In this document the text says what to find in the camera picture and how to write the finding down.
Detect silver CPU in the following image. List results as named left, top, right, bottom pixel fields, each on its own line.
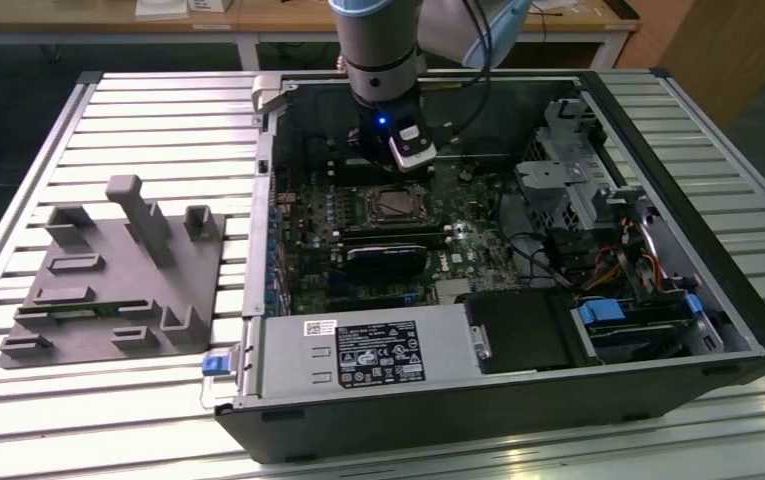
left=382, top=192, right=421, bottom=214

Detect metal socket cover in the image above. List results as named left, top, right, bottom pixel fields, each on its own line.
left=369, top=186, right=431, bottom=222

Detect CPU socket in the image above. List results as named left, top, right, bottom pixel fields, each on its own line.
left=358, top=183, right=437, bottom=224

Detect black installed RAM sticks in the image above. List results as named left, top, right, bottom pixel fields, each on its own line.
left=339, top=225, right=445, bottom=247

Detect black graphics card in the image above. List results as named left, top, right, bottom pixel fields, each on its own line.
left=345, top=243, right=431, bottom=277

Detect grey metal drive cage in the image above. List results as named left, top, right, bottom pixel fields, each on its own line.
left=512, top=98, right=650, bottom=232

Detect green motherboard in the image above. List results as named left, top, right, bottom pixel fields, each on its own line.
left=271, top=159, right=524, bottom=316

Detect small silver heat sink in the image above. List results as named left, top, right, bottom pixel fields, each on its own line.
left=434, top=279, right=474, bottom=304

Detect white box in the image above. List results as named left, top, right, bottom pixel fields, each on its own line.
left=134, top=0, right=191, bottom=21

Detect black plastic shroud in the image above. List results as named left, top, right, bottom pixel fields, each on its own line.
left=461, top=291, right=588, bottom=376

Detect grey power supply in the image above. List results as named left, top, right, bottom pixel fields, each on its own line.
left=238, top=304, right=490, bottom=407

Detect grey parts rack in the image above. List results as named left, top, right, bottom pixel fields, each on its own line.
left=0, top=174, right=229, bottom=370

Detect wooden desk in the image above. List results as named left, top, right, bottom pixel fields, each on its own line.
left=0, top=0, right=642, bottom=71

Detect blue disk carrier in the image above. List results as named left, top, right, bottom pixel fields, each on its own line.
left=576, top=298, right=626, bottom=329

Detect blue case latch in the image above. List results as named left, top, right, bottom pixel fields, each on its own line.
left=201, top=352, right=237, bottom=376

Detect green RAM stick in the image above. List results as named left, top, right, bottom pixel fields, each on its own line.
left=39, top=302, right=121, bottom=319

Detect wooden cabinet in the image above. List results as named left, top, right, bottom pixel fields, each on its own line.
left=660, top=0, right=765, bottom=129

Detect black PC case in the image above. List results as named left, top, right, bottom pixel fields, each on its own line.
left=213, top=68, right=765, bottom=464

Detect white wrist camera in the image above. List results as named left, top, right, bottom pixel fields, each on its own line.
left=386, top=121, right=438, bottom=174

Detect grey case handle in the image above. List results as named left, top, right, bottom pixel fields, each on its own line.
left=250, top=74, right=289, bottom=112

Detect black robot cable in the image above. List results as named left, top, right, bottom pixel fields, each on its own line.
left=451, top=0, right=496, bottom=146

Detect black internal cable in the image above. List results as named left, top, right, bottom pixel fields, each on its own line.
left=506, top=232, right=578, bottom=290

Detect orange and yellow wires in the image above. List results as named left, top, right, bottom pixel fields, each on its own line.
left=581, top=248, right=626, bottom=292

